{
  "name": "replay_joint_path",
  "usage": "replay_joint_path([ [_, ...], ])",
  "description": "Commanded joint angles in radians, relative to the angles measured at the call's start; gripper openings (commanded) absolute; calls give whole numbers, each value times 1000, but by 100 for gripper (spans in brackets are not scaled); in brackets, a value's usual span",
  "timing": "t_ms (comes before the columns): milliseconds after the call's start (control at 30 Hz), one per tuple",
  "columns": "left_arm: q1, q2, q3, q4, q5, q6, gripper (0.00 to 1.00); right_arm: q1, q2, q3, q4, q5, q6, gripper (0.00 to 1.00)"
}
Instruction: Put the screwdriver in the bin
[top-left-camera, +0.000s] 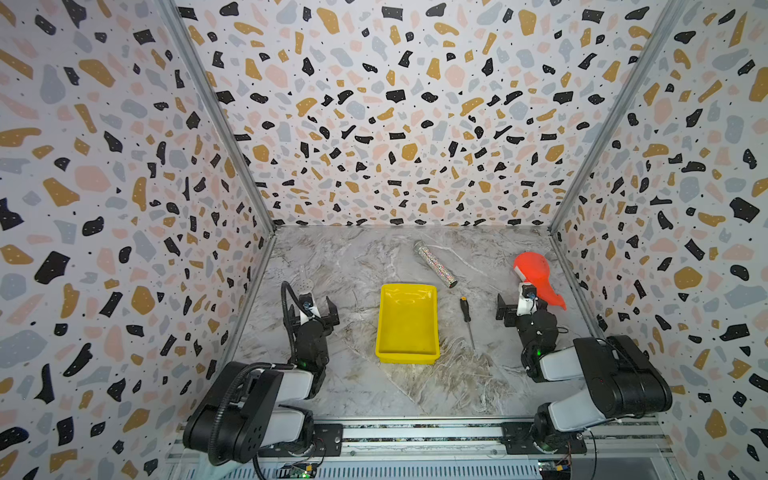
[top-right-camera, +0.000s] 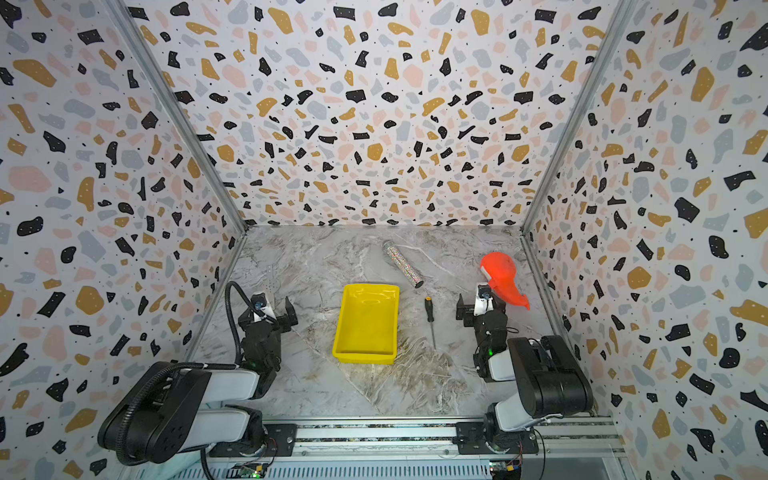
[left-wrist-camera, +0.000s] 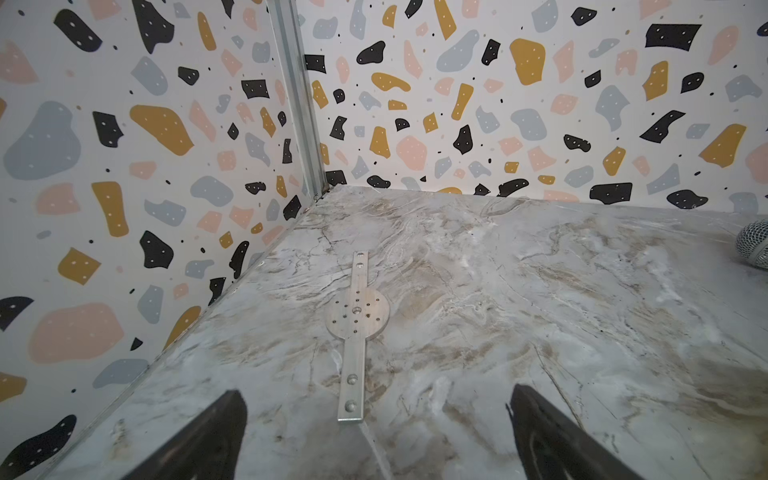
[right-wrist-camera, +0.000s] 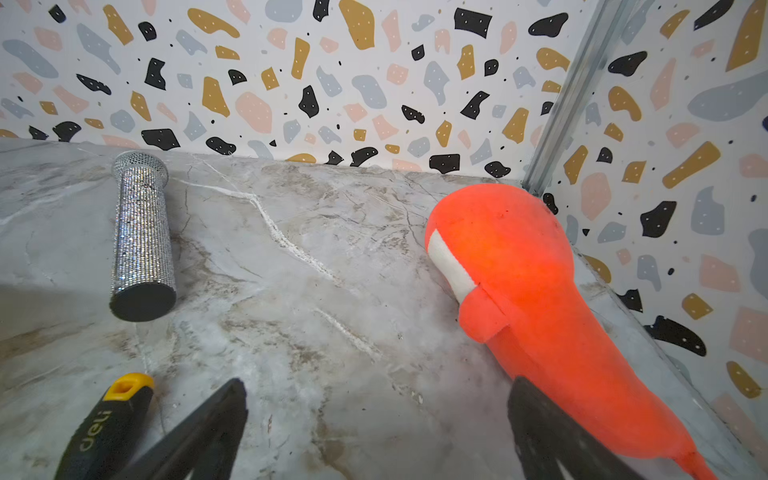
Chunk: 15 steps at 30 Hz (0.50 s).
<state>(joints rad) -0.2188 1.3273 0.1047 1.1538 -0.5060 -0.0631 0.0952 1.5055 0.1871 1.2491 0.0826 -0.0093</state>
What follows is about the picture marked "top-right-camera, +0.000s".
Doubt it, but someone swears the black yellow screwdriver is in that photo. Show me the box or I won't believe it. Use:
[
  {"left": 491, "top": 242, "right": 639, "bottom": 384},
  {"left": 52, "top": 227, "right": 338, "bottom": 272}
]
[{"left": 424, "top": 296, "right": 437, "bottom": 348}]

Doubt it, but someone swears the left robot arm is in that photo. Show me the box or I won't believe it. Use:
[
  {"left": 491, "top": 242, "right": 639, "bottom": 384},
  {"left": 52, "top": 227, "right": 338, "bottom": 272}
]
[{"left": 97, "top": 293, "right": 298, "bottom": 466}]

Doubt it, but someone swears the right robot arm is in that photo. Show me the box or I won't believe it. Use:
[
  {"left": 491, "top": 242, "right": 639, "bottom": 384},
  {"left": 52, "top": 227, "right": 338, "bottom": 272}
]
[{"left": 455, "top": 284, "right": 594, "bottom": 455}]

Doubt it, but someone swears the yellow plastic bin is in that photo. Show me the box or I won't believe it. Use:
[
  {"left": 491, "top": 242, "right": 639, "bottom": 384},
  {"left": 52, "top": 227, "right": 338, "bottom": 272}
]
[{"left": 332, "top": 284, "right": 400, "bottom": 365}]

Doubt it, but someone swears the red plastic funnel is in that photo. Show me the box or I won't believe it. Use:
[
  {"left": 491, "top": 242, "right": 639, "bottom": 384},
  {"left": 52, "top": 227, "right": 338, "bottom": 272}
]
[{"left": 480, "top": 252, "right": 530, "bottom": 310}]

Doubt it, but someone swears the glitter tube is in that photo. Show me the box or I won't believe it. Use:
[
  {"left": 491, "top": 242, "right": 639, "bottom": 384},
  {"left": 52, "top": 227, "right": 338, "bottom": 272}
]
[{"left": 382, "top": 240, "right": 424, "bottom": 289}]

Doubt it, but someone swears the left circuit board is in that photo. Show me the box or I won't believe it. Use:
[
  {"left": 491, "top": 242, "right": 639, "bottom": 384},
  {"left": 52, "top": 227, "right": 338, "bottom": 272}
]
[{"left": 225, "top": 462, "right": 269, "bottom": 480}]

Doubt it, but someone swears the circuit board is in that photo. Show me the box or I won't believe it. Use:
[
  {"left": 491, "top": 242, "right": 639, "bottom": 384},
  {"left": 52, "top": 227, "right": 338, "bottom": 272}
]
[
  {"left": 225, "top": 462, "right": 269, "bottom": 480},
  {"left": 489, "top": 459, "right": 522, "bottom": 480}
]

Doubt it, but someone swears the right circuit board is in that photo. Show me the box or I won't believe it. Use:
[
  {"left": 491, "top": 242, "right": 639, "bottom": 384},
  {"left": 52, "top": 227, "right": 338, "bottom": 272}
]
[{"left": 489, "top": 459, "right": 522, "bottom": 480}]

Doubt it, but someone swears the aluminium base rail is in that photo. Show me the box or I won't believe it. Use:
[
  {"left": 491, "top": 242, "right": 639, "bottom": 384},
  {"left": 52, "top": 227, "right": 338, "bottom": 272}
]
[{"left": 119, "top": 415, "right": 637, "bottom": 480}]

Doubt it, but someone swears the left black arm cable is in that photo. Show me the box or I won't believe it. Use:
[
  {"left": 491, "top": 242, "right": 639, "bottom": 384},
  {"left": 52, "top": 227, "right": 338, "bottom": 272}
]
[{"left": 113, "top": 280, "right": 268, "bottom": 466}]

